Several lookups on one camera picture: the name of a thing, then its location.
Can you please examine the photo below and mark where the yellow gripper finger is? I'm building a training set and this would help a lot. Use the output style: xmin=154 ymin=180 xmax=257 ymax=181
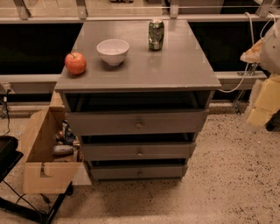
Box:
xmin=247 ymin=76 xmax=280 ymax=127

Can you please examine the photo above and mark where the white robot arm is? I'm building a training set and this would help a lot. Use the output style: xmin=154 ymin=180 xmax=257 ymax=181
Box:
xmin=240 ymin=19 xmax=280 ymax=128

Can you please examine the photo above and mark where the grey top drawer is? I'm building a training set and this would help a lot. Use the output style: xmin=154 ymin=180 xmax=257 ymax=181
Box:
xmin=66 ymin=109 xmax=208 ymax=136

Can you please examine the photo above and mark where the grey drawer cabinet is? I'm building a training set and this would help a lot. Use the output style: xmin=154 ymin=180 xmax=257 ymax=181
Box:
xmin=55 ymin=20 xmax=221 ymax=180

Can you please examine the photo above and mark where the green soda can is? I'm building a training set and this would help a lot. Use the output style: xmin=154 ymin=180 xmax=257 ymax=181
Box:
xmin=148 ymin=18 xmax=165 ymax=51

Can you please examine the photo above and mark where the white bowl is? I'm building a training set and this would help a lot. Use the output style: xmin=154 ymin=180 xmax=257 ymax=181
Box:
xmin=96 ymin=39 xmax=130 ymax=66

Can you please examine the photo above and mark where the red apple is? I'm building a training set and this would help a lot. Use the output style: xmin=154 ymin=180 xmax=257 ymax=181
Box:
xmin=65 ymin=52 xmax=87 ymax=75

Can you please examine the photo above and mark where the dark bottle in box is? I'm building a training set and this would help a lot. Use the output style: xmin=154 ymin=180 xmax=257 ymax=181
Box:
xmin=62 ymin=120 xmax=76 ymax=145

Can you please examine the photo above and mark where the can in box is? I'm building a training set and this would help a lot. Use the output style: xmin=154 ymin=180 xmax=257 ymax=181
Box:
xmin=53 ymin=145 xmax=74 ymax=156

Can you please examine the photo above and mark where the cardboard box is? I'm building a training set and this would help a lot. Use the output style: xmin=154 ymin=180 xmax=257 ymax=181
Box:
xmin=18 ymin=107 xmax=81 ymax=194

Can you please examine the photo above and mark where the black stand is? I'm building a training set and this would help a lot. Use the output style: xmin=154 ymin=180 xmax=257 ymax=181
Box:
xmin=0 ymin=136 xmax=74 ymax=224

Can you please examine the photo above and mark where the white cable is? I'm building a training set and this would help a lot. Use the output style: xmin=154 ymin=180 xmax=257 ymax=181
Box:
xmin=218 ymin=11 xmax=277 ymax=94

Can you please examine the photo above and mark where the black floor cable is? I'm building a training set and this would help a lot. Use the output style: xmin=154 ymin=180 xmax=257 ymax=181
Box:
xmin=2 ymin=88 xmax=12 ymax=137

